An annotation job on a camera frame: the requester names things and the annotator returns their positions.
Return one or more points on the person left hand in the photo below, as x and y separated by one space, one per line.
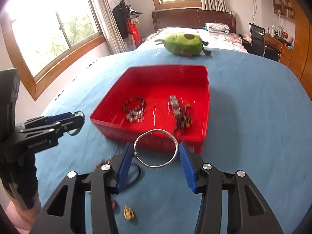
22 220

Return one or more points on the silver metal watch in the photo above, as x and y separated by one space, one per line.
174 103

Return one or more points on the coat rack with clothes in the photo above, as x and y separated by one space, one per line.
127 20

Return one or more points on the dark green bangle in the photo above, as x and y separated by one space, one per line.
78 119

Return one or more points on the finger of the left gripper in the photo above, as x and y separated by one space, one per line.
61 126
47 120

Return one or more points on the black cord gold charm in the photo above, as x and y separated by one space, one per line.
134 175

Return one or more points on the large wooden frame window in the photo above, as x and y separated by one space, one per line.
45 37

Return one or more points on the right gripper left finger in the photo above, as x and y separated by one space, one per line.
64 211

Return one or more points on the wall shelf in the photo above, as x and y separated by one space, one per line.
284 8

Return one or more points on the dark wooden headboard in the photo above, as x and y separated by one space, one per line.
192 18

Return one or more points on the green avocado plush toy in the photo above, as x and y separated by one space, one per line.
186 45

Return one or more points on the gold pendant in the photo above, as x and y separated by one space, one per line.
128 213

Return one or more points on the black office chair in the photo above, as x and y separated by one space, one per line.
258 45

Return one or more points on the red tin box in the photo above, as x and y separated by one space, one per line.
139 101

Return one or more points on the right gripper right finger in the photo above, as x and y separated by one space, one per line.
247 209

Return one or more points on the folded floral pillow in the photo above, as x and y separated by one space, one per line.
217 28

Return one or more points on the wooden desk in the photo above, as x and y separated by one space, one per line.
280 46

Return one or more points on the left beige curtain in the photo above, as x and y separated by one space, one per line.
108 26

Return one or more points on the wooden wardrobe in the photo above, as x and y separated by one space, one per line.
300 63

